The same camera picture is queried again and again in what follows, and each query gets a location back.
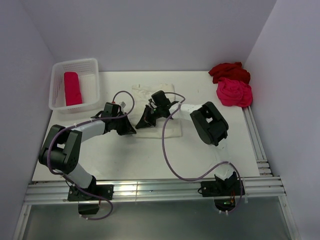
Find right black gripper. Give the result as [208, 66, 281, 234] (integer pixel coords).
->
[136, 104, 163, 129]

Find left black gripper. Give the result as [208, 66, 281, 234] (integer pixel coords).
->
[112, 112, 136, 136]

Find white t shirt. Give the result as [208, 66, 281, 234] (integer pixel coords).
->
[128, 83, 182, 139]

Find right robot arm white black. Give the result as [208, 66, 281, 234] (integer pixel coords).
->
[135, 90, 241, 195]

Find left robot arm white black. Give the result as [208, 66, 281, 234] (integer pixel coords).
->
[38, 102, 137, 200]

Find rolled pink t shirt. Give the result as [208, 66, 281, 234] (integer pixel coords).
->
[63, 72, 83, 106]

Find white plastic basket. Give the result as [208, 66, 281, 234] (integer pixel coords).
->
[48, 58, 101, 114]

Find dark red t shirt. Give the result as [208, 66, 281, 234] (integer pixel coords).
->
[208, 62, 251, 84]

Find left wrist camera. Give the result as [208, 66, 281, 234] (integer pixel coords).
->
[112, 101, 126, 108]

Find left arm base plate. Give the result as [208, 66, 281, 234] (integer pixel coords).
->
[66, 183, 115, 216]

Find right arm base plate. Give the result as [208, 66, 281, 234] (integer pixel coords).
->
[197, 181, 241, 197]

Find aluminium rail frame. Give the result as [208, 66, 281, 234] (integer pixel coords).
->
[13, 107, 301, 240]

